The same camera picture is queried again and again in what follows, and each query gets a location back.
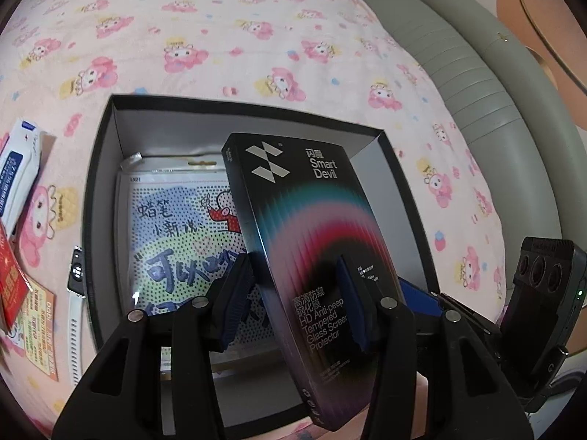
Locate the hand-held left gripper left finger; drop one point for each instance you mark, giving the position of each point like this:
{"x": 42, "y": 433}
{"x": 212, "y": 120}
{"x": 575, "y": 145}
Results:
{"x": 234, "y": 302}

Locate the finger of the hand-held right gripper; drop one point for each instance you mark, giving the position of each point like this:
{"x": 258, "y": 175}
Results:
{"x": 417, "y": 300}

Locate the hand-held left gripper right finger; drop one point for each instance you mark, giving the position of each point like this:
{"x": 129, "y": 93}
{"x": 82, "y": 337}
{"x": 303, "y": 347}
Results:
{"x": 351, "y": 307}

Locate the black screen protector box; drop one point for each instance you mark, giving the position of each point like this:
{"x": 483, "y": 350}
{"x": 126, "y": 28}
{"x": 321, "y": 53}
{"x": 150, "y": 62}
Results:
{"x": 293, "y": 201}

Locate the dark grey shoe box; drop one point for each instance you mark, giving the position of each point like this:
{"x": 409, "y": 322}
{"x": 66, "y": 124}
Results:
{"x": 160, "y": 123}

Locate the red packet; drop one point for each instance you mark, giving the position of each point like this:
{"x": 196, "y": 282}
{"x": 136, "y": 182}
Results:
{"x": 9, "y": 284}

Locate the cartoon printed packet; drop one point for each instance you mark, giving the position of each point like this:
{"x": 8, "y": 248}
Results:
{"x": 174, "y": 220}

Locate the white smartwatch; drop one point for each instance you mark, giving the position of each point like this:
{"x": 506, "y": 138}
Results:
{"x": 75, "y": 275}

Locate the grey green bed headboard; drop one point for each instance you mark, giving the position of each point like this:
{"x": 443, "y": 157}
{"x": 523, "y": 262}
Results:
{"x": 458, "y": 78}

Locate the white blue wet wipes pack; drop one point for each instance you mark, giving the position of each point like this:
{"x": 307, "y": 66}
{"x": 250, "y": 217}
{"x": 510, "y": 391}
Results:
{"x": 18, "y": 169}

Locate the pink cartoon printed blanket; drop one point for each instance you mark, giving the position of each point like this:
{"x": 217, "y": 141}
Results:
{"x": 183, "y": 9}

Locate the round peach wall decoration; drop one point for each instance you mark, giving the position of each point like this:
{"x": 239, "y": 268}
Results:
{"x": 518, "y": 9}

